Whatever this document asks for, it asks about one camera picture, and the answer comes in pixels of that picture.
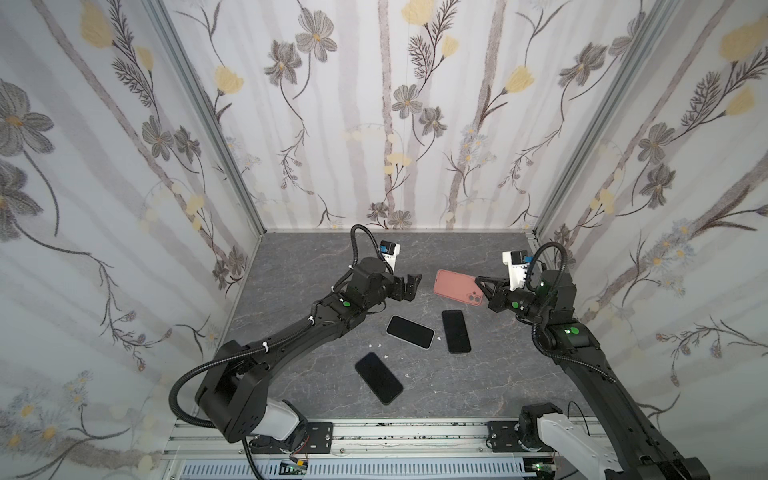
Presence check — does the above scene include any black corrugated cable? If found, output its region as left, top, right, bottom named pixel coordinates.
left=524, top=241, right=569, bottom=295
left=350, top=224, right=385, bottom=283

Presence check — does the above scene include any phone in black case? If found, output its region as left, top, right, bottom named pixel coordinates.
left=354, top=352, right=404, bottom=405

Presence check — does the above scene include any pink phone case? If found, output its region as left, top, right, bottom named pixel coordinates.
left=433, top=269, right=484, bottom=306

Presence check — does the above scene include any white perforated cable duct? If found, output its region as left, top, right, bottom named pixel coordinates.
left=179, top=458, right=535, bottom=480

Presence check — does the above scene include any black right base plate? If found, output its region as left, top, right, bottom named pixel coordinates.
left=486, top=420, right=521, bottom=453

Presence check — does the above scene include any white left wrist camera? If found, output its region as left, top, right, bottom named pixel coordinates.
left=379, top=240, right=400, bottom=271

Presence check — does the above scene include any phone in white case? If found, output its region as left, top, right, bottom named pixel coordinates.
left=386, top=315, right=434, bottom=350

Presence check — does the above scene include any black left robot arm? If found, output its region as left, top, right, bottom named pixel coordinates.
left=195, top=257, right=422, bottom=443

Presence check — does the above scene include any right black corrugated cable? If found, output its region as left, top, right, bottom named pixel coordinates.
left=524, top=241, right=569, bottom=295

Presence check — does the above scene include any aluminium mounting rail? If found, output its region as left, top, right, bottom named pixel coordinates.
left=163, top=418, right=583, bottom=479

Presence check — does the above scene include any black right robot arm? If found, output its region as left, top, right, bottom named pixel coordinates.
left=475, top=270, right=710, bottom=479

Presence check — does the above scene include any left black corrugated cable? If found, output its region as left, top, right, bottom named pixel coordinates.
left=350, top=224, right=385, bottom=283

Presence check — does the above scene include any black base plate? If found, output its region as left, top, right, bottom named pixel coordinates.
left=486, top=420, right=521, bottom=453
left=298, top=422, right=334, bottom=455

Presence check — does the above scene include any black smartphone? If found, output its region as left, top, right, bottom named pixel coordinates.
left=441, top=310, right=472, bottom=354

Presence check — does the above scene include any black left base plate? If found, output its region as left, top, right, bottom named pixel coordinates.
left=298, top=422, right=334, bottom=455

